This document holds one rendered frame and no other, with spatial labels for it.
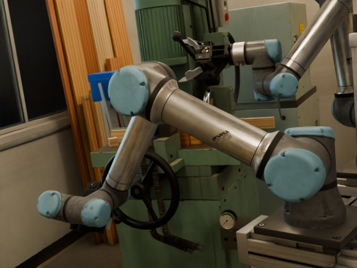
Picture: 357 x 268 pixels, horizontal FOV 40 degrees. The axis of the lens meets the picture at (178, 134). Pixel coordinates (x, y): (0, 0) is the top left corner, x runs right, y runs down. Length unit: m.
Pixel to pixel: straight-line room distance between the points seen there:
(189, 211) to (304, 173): 0.87
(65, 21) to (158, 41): 1.56
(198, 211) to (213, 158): 0.21
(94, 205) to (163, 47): 0.73
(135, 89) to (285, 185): 0.40
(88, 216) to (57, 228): 2.07
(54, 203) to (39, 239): 1.91
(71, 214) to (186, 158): 0.56
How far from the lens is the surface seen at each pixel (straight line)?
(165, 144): 1.70
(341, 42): 1.73
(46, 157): 3.31
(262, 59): 1.61
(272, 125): 1.84
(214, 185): 1.79
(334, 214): 1.24
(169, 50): 1.86
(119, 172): 1.42
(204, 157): 1.77
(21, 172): 3.14
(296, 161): 1.04
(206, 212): 1.83
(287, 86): 1.49
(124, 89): 1.16
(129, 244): 2.02
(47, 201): 1.42
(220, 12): 2.14
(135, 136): 1.36
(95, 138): 3.27
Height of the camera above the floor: 1.29
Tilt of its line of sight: 11 degrees down
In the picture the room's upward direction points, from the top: 7 degrees counter-clockwise
